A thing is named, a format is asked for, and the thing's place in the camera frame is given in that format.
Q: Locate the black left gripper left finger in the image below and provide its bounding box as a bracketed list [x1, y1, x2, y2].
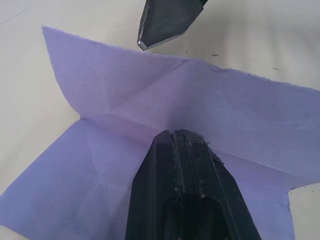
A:
[124, 129, 181, 240]

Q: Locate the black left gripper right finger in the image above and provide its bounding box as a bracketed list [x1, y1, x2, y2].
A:
[170, 128, 262, 240]

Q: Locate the purple sheet of paper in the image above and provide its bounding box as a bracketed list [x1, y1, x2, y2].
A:
[0, 25, 320, 240]

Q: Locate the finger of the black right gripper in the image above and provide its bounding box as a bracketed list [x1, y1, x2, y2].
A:
[136, 0, 209, 52]

